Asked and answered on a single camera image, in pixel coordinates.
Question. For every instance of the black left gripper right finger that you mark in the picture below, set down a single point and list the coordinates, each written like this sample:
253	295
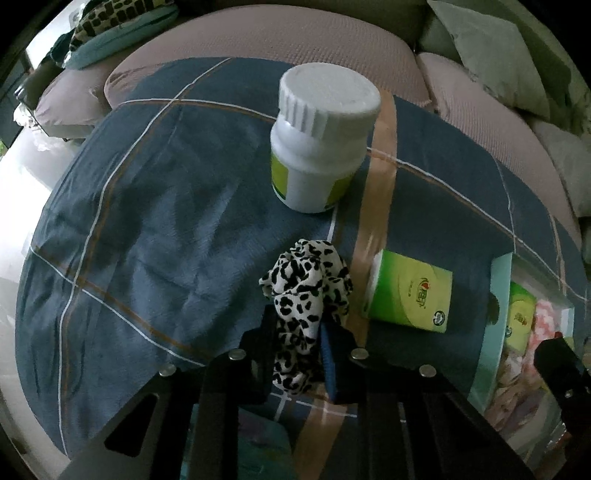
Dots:
411	423

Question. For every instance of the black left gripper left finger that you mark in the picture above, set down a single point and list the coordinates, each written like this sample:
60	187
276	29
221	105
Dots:
184	417

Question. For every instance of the pink patterned cloth bundle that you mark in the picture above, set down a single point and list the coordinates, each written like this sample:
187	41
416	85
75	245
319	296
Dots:
518	393

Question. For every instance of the leopard print scrunchie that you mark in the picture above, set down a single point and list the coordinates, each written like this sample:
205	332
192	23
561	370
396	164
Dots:
308	285

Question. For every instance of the pink white fuzzy sock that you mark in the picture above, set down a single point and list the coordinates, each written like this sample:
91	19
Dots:
545	323

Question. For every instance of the green tissue pack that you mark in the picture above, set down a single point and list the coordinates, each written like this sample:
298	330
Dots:
520	318

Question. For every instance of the teal rimmed white tray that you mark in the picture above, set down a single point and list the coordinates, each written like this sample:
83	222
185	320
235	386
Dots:
539	435

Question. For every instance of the teal plastic toy case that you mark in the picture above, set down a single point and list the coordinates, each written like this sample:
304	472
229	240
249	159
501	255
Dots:
261	451

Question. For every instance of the green tissue box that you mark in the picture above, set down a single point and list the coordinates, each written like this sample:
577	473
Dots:
409	292

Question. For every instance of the blue plaid table cloth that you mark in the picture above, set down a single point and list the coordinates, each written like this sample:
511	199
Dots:
149	249

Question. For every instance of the grey white throw pillow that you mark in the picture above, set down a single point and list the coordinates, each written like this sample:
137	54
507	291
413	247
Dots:
571	157

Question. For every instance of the white pill bottle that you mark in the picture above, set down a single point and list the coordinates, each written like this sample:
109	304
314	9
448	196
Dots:
319	138

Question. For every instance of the grey green sofa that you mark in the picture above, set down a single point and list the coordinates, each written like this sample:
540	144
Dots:
70	103

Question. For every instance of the leopard print cushion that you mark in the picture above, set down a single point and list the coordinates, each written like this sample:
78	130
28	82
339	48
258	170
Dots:
101	16

